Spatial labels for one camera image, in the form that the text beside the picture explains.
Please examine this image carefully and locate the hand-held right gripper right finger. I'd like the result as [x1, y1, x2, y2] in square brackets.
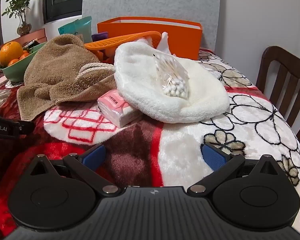
[187, 142, 281, 196]

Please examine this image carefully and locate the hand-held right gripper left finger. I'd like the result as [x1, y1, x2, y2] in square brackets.
[27, 144, 124, 197]

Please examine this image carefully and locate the brown terry towel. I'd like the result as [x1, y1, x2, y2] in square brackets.
[16, 34, 120, 122]

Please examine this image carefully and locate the white fluffy towel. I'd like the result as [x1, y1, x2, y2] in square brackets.
[114, 42, 230, 124]

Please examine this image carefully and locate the orange honeycomb silicone mat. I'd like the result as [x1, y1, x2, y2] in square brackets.
[84, 31, 162, 53]

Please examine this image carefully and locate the orange storage box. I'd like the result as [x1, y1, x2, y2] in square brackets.
[97, 17, 203, 61]

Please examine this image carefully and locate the floral printed blanket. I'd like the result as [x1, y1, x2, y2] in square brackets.
[0, 47, 300, 230]

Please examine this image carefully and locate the white lace doily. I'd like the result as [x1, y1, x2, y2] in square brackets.
[4, 80, 24, 89]

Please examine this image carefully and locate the pink tissue pack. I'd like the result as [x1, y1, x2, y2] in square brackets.
[97, 89, 143, 128]

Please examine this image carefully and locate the green bowl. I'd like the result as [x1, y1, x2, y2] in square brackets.
[1, 42, 47, 82]

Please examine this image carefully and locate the large orange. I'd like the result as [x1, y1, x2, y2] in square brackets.
[0, 42, 24, 67]

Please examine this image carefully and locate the clear bag of cotton swabs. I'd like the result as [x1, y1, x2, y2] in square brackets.
[152, 51, 189, 99]

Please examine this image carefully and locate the red-brown wooden box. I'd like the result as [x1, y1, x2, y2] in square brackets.
[2, 28, 48, 47]

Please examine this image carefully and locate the dark wooden chair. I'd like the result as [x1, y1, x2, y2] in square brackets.
[255, 46, 300, 153]

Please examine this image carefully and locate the purple cloth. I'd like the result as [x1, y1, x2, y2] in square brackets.
[91, 31, 109, 43]

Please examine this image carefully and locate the teal packet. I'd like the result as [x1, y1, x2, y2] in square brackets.
[58, 16, 92, 43]

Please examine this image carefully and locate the white cotton rope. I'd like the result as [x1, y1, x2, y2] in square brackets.
[76, 63, 117, 80]

